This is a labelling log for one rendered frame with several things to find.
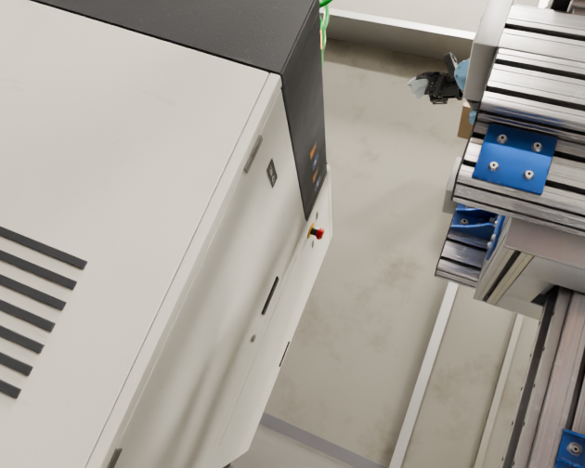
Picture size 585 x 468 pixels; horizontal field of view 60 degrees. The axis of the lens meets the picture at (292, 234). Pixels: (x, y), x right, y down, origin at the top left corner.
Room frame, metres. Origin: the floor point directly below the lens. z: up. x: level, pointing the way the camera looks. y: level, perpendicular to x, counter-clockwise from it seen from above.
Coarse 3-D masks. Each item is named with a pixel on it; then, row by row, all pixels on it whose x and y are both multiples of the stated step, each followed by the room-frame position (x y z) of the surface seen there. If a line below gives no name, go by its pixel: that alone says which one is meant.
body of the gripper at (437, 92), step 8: (440, 72) 1.44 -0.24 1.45; (432, 80) 1.48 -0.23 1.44; (440, 80) 1.44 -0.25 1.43; (448, 80) 1.44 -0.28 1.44; (432, 88) 1.46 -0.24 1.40; (440, 88) 1.45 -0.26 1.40; (448, 88) 1.44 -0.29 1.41; (456, 88) 1.42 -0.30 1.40; (432, 96) 1.50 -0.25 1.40; (440, 96) 1.46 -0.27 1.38; (448, 96) 1.45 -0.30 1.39; (456, 96) 1.43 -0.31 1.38
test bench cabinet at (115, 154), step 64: (0, 0) 0.78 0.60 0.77; (0, 64) 0.76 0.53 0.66; (64, 64) 0.74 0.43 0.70; (128, 64) 0.73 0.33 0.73; (192, 64) 0.71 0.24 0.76; (0, 128) 0.75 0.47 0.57; (64, 128) 0.73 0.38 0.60; (128, 128) 0.72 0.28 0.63; (192, 128) 0.70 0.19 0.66; (256, 128) 0.68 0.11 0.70; (0, 192) 0.74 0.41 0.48; (64, 192) 0.72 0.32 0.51; (128, 192) 0.71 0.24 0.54; (192, 192) 0.69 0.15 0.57; (0, 256) 0.73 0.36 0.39; (64, 256) 0.71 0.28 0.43; (128, 256) 0.70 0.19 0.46; (192, 256) 0.68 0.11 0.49; (0, 320) 0.72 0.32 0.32; (64, 320) 0.71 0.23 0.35; (128, 320) 0.69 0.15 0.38; (0, 384) 0.71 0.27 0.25; (64, 384) 0.70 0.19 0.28; (128, 384) 0.68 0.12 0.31; (0, 448) 0.71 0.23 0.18; (64, 448) 0.69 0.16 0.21
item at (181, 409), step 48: (288, 144) 0.87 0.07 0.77; (240, 192) 0.74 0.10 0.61; (288, 192) 1.02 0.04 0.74; (240, 240) 0.84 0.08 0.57; (288, 240) 1.22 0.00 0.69; (192, 288) 0.72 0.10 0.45; (240, 288) 0.97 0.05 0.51; (192, 336) 0.81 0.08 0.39; (240, 336) 1.14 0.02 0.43; (192, 384) 0.93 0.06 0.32; (144, 432) 0.78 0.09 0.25; (192, 432) 1.07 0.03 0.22
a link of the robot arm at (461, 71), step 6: (546, 6) 1.13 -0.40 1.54; (468, 60) 1.22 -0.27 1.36; (462, 66) 1.23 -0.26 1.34; (468, 66) 1.22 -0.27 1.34; (456, 72) 1.24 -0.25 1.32; (462, 72) 1.22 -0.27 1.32; (456, 78) 1.24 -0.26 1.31; (462, 78) 1.22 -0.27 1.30; (462, 84) 1.25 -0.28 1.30; (462, 90) 1.27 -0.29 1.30; (474, 102) 1.30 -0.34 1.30
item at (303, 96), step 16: (304, 48) 0.73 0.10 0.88; (320, 48) 0.81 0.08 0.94; (304, 64) 0.76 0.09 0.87; (320, 64) 0.85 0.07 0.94; (288, 80) 0.72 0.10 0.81; (304, 80) 0.80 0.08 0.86; (320, 80) 0.90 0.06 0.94; (288, 96) 0.75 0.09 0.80; (304, 96) 0.84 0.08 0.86; (320, 96) 0.95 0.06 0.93; (288, 112) 0.79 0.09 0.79; (304, 112) 0.88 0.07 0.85; (320, 112) 1.00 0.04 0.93; (304, 128) 0.93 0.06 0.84; (320, 128) 1.06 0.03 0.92; (304, 144) 0.98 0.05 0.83; (320, 144) 1.13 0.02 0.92; (304, 160) 1.03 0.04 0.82; (320, 160) 1.20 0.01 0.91; (304, 176) 1.10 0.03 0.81; (320, 176) 1.29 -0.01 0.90; (304, 192) 1.17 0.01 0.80; (304, 208) 1.26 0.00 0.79
